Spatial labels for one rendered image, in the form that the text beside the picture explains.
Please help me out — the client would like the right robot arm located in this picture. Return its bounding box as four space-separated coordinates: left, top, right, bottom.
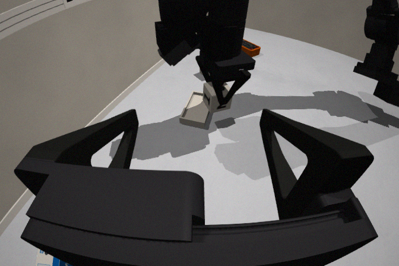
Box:
155 0 399 80

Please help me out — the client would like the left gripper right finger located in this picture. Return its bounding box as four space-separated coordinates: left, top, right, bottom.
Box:
259 109 374 220

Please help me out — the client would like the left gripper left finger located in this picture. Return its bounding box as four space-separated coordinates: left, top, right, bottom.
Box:
25 109 139 169

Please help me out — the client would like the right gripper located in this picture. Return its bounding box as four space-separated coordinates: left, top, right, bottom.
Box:
195 21 256 105

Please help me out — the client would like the orange digital multimeter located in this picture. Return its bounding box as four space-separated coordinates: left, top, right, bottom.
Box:
241 39 261 57

